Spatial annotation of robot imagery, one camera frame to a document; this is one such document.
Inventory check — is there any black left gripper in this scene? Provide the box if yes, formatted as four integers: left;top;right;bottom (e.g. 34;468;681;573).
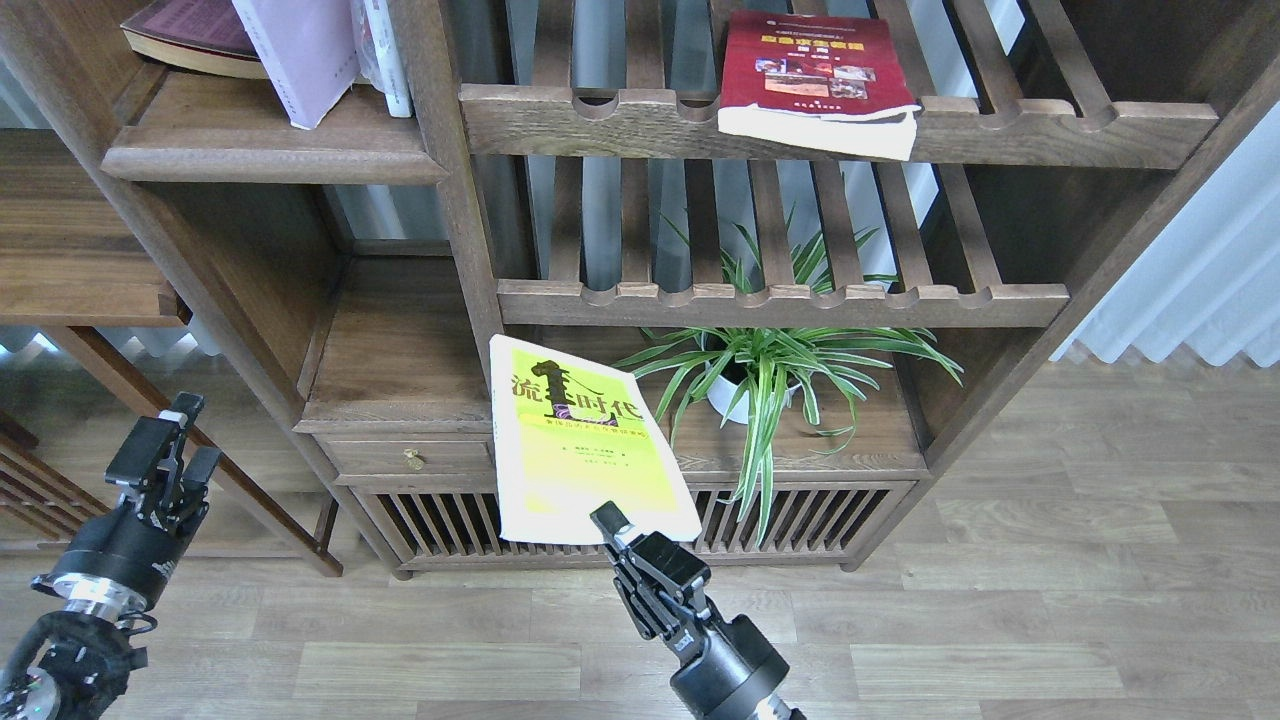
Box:
31;392;223;616

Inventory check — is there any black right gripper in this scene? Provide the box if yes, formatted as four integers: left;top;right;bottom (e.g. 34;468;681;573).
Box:
590;502;794;719

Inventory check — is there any yellow-green paperback book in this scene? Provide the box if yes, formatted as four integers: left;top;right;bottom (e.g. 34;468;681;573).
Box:
489;334;701;544

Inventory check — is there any white and purple book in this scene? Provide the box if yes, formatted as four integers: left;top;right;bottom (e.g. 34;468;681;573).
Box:
233;1;358;129

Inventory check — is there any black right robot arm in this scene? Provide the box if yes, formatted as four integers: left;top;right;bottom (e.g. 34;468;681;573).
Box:
590;502;804;719

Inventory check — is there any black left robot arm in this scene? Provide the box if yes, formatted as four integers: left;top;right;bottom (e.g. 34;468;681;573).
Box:
3;392;221;719

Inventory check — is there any brass drawer knob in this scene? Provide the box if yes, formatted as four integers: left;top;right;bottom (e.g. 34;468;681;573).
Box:
403;448;426;471

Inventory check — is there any green spider plant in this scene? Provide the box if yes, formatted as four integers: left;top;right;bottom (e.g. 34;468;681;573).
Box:
614;205;964;546

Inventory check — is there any dark wooden bookshelf unit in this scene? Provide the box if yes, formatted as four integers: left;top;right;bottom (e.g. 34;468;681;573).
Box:
0;0;1280;582

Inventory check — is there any maroon book with cream pages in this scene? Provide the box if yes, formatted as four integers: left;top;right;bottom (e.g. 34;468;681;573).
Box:
120;1;268;79

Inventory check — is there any white book in plastic wrap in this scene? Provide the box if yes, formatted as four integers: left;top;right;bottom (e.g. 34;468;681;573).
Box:
349;1;413;118

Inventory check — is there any red paperback book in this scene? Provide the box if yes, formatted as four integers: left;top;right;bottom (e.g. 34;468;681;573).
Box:
717;10;922;161

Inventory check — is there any white pleated curtain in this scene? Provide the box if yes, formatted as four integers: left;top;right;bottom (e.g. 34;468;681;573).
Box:
1051;108;1279;366

